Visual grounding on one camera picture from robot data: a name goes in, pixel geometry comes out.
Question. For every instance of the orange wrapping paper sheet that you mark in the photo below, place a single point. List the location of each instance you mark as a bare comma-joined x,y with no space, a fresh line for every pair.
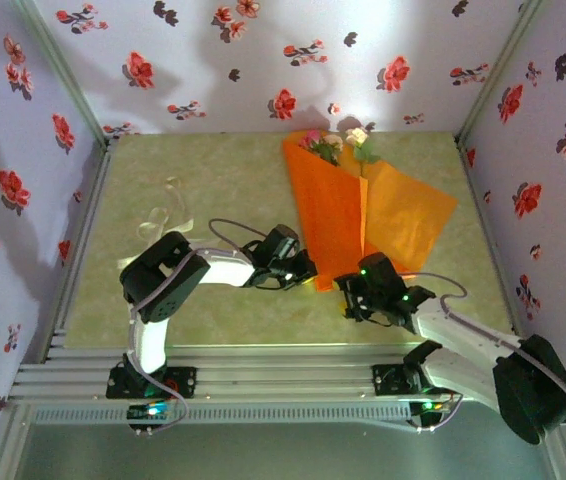
328,210

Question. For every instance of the magenta fake rose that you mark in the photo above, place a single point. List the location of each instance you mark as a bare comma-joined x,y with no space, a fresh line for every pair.
312,136

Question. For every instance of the pale pink fake rose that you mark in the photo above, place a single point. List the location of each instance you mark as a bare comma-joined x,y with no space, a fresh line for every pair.
333,141

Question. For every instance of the translucent white ribbon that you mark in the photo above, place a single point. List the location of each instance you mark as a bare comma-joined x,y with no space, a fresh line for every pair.
153,220

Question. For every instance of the cream fake rose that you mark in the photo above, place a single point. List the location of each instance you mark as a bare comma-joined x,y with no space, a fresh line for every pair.
356,136

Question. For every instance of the left controller board with LED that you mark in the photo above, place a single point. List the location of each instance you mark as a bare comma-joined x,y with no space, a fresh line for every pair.
150,412

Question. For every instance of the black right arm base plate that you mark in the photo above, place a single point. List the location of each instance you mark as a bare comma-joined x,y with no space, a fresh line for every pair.
388,380

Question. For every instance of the aluminium front frame rail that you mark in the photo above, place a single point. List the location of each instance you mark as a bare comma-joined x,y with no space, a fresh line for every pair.
263,372

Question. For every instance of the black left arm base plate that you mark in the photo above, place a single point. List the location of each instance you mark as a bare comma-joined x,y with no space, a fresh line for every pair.
185,382

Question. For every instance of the aluminium side rail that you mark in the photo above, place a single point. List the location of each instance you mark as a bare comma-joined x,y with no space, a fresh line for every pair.
94,200

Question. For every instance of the aluminium corner post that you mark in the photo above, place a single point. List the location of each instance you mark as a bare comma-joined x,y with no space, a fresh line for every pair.
500,65
63,75

